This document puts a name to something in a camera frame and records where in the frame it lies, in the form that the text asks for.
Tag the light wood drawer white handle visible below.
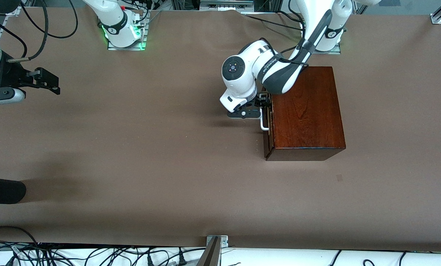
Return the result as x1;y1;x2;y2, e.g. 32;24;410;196
260;92;275;157

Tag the dark brown wooden cabinet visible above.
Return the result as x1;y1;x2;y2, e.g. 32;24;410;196
264;66;346;161

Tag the grey electronics box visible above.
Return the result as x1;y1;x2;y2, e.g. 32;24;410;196
199;0;254;10

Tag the brown paper table cover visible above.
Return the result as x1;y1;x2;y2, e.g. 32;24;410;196
0;7;441;253

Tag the black cylinder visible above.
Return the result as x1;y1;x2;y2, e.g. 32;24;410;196
0;177;27;205

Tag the white foam sheet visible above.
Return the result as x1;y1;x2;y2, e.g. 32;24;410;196
0;242;441;266

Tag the thin black cable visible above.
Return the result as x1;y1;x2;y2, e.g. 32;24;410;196
0;12;28;59

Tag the perforated aluminium rail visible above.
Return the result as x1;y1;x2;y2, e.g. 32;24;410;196
0;16;9;44

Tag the thick black gripper cable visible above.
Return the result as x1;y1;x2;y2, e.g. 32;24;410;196
8;0;50;62

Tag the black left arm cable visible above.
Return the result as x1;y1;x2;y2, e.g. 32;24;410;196
276;37;310;69

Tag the black looping cable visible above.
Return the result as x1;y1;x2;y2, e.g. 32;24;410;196
45;0;79;39

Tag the black table cable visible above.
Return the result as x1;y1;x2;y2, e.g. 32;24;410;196
276;10;305;23
243;13;304;31

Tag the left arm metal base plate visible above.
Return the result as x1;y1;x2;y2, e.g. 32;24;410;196
313;42;341;55

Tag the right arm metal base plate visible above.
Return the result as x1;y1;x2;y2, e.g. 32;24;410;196
107;36;147;51

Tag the silver metal bracket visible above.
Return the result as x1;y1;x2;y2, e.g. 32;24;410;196
206;235;229;247

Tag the dark metal post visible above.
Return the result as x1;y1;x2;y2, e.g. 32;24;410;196
196;236;221;266

